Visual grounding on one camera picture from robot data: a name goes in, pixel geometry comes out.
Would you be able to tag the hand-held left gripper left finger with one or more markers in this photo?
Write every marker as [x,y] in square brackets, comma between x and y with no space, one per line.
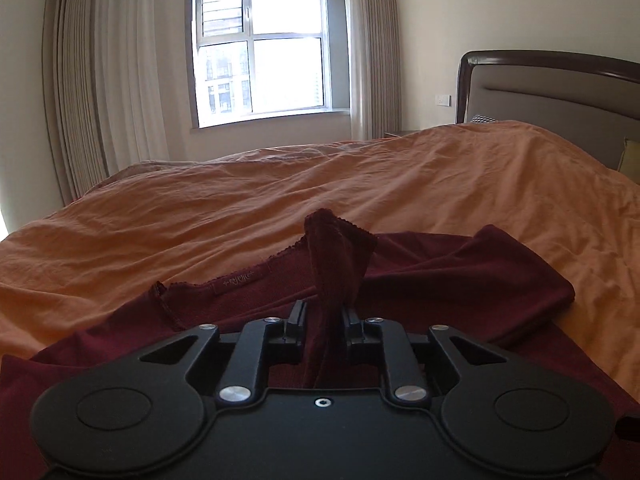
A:
[295,332]

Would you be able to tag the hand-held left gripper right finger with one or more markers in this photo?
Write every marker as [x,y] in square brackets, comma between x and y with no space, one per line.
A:
[352,335]

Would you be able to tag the dark red garment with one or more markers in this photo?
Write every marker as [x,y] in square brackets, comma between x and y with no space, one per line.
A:
[450,270]

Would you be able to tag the orange bed blanket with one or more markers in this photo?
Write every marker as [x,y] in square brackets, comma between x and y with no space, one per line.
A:
[200,220]

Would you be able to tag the beige bed sheet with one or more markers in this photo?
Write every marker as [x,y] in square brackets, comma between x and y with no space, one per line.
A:
[160,166]

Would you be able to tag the checkered pillow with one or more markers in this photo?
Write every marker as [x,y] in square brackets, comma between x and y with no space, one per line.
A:
[483,119]

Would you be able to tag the white framed window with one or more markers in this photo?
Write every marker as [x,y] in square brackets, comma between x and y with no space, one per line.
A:
[285,75]

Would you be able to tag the narrow beige curtain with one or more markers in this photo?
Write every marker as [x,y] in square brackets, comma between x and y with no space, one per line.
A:
[372,60]

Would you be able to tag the long beige curtain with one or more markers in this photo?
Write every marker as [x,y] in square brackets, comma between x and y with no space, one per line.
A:
[110,85]

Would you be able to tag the dark wood padded headboard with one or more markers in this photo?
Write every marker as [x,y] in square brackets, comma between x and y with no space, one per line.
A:
[550,85]

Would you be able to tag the yellow green pillow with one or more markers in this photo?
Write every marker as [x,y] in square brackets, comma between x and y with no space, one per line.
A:
[631,160]

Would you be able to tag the white wall switch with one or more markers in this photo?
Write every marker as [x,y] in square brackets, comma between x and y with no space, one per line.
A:
[443,100]

